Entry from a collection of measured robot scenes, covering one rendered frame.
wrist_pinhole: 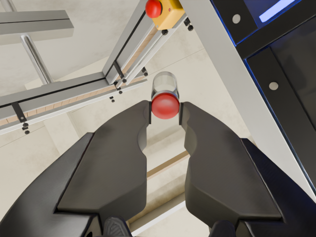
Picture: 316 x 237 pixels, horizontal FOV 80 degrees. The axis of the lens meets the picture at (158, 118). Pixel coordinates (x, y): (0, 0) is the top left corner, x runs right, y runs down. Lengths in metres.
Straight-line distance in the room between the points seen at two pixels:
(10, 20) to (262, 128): 1.16
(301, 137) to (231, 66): 0.18
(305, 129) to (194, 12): 0.31
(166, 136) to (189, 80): 0.96
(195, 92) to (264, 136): 2.65
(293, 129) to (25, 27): 1.17
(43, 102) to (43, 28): 0.42
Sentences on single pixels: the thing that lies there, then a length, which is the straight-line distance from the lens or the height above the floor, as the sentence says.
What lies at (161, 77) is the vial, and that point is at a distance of 0.16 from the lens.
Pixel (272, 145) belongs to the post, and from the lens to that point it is 0.46.
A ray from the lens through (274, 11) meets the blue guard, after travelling 0.40.
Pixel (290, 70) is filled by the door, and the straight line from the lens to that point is 0.41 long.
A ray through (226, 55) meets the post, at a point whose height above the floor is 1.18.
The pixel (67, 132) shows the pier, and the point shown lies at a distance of 2.74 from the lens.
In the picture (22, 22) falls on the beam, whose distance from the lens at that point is 1.24.
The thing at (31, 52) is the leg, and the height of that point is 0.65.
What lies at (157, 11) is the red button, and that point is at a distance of 0.51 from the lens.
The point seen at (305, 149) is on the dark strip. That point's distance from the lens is 0.44.
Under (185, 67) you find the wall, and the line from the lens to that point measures 3.13.
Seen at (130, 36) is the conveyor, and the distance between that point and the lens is 0.83.
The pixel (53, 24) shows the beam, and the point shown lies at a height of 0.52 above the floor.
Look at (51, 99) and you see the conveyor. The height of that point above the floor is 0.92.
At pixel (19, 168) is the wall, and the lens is 3.32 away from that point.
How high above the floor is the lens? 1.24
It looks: 1 degrees down
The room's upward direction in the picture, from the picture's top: 152 degrees clockwise
